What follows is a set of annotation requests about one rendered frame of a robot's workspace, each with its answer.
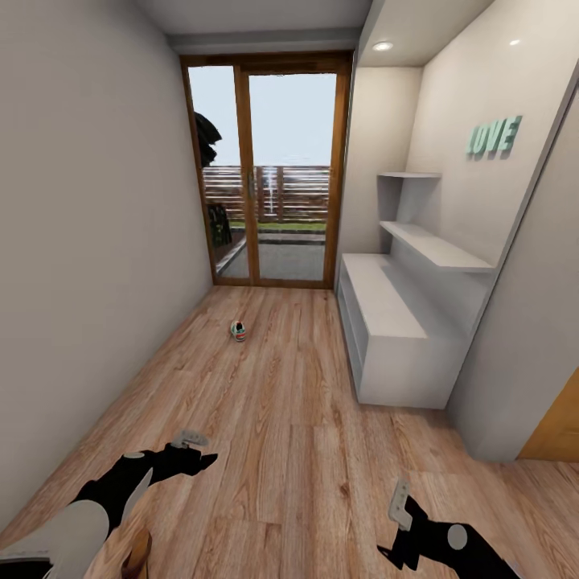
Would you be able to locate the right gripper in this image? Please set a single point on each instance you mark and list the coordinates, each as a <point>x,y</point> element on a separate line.
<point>409,546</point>

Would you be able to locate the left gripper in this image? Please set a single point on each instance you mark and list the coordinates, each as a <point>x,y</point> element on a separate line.
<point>188,461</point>

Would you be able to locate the gym shoe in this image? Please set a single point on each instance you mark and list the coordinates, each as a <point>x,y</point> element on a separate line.
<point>237,328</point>

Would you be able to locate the door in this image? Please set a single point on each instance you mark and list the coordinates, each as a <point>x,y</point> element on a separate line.
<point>557,435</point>
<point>269,134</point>

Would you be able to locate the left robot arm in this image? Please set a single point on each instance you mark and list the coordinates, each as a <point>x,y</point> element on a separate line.
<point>65,546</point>

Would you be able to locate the sandal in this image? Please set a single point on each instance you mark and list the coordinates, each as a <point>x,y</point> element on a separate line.
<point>135,566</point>

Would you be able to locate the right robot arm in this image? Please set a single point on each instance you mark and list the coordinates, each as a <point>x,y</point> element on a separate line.
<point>456,545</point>

